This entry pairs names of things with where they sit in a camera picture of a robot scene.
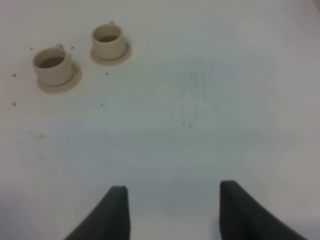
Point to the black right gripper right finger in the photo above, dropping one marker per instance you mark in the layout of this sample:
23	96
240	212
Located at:
241	217

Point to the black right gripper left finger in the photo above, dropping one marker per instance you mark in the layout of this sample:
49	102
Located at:
109	220

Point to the near beige cup saucer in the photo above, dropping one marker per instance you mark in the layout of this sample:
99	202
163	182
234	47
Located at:
62	88

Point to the near beige teacup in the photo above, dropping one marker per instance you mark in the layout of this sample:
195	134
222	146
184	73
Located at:
53	66

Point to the beige teacup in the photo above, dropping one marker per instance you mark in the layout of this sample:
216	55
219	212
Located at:
108	41
53	66

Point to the far beige teacup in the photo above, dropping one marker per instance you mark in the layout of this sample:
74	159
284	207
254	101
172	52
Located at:
108	41

